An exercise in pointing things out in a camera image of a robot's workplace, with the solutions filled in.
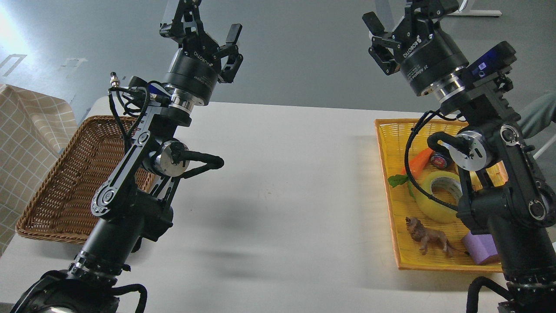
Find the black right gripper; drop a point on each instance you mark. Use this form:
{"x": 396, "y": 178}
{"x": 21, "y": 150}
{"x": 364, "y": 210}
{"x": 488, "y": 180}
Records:
{"x": 424, "y": 53}

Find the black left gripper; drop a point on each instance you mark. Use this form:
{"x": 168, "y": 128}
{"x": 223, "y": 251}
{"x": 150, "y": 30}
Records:
{"x": 200, "y": 62}

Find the yellow tape roll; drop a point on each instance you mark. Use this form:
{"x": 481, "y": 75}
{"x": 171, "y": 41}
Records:
{"x": 446, "y": 187}

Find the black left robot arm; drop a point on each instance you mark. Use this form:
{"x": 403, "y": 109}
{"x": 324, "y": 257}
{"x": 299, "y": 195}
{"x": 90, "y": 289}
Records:
{"x": 135, "y": 200}

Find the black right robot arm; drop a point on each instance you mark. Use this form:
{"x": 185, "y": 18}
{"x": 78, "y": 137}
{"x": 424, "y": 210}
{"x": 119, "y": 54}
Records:
{"x": 504, "y": 191}

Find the person's green sleeved forearm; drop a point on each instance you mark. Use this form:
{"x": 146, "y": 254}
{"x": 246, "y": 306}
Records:
{"x": 538, "y": 115}

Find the white stand base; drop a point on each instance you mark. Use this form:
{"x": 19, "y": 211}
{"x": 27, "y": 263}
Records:
{"x": 466, "y": 9}

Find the orange toy carrot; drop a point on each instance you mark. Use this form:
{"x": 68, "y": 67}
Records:
{"x": 416, "y": 165}

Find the small soda can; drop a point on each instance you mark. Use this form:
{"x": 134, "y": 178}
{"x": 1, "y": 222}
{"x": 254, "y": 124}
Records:
{"x": 440, "y": 160}

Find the yellow plastic basket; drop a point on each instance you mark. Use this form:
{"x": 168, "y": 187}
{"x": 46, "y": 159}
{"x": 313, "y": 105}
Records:
{"x": 405, "y": 201}

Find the toy bread croissant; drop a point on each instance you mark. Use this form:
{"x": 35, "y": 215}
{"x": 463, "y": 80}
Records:
{"x": 496, "y": 173}

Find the brown toy lion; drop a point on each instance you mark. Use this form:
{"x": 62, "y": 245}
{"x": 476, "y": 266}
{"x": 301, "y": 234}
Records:
{"x": 425, "y": 235}

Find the beige checkered cloth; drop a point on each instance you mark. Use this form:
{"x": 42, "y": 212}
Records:
{"x": 34, "y": 130}

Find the purple foam block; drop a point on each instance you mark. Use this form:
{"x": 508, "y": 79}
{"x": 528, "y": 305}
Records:
{"x": 481, "y": 248}

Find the brown wicker basket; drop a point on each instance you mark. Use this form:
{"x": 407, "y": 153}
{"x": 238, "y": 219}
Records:
{"x": 60, "y": 209}

